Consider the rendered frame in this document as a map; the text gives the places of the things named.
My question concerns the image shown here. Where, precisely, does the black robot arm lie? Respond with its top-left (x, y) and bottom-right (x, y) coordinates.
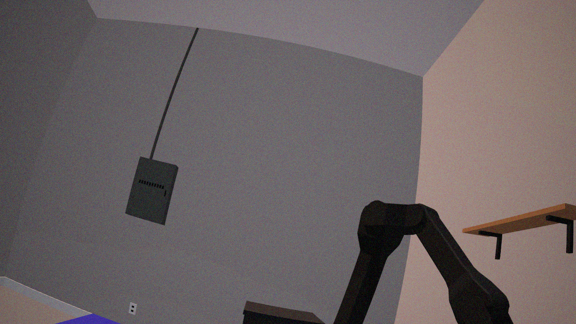
top-left (333, 200), bottom-right (513, 324)

